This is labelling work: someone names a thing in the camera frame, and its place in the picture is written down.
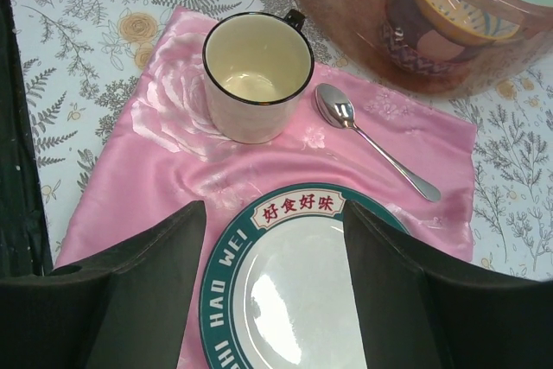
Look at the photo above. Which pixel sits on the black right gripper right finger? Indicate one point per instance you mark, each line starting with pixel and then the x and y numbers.
pixel 419 307

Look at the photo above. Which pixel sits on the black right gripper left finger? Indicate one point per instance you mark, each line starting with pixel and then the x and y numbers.
pixel 124 307

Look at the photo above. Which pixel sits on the yellow sun patterned bowl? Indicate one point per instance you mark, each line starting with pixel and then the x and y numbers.
pixel 465 22

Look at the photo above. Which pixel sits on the red patterned bowl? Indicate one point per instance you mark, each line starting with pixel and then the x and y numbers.
pixel 409 59

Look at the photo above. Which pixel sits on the pink translucent plastic bin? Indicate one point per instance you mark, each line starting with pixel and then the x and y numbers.
pixel 354 26

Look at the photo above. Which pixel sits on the green rimmed white plate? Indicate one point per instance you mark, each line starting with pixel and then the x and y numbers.
pixel 276 291

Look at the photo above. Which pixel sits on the pink satin cloth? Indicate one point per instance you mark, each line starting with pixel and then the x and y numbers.
pixel 165 152

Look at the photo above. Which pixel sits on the silver spoon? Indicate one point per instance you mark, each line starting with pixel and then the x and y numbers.
pixel 338 111

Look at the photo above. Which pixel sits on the cream enamel mug black rim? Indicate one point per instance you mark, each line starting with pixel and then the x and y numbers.
pixel 257 67

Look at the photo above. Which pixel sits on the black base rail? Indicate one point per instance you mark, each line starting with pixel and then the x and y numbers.
pixel 24 236

